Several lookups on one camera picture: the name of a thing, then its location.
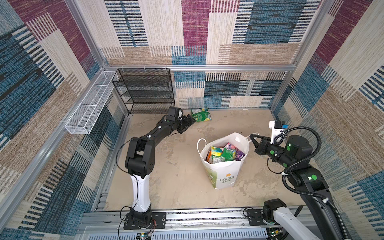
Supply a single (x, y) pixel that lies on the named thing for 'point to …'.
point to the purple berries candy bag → (239, 155)
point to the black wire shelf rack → (145, 90)
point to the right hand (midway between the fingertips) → (250, 138)
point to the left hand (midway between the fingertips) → (193, 120)
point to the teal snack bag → (229, 146)
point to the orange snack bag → (208, 157)
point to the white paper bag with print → (224, 174)
